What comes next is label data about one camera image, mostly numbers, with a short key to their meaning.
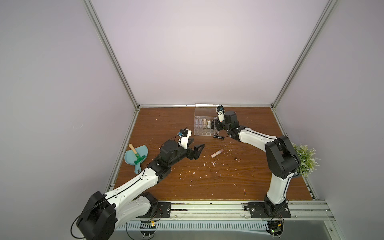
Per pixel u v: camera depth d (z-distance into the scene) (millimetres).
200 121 1030
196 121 1030
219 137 1000
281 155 502
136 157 913
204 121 1009
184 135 657
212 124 1004
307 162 720
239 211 743
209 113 1036
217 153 921
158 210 724
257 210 726
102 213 394
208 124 1032
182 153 666
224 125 812
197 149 678
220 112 823
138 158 898
